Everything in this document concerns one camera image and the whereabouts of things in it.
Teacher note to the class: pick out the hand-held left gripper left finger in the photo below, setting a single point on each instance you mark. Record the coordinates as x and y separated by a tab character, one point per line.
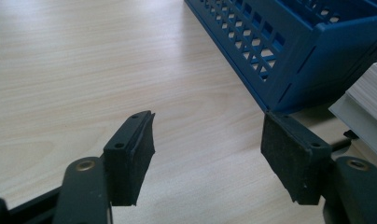
127	161

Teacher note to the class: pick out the thick blue book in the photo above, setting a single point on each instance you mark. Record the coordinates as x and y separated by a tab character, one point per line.
370	90

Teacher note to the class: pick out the blue plastic file rack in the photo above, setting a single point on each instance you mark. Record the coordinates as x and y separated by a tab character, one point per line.
332	62

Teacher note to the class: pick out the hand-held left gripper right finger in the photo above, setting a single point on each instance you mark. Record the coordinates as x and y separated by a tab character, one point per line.
295	161

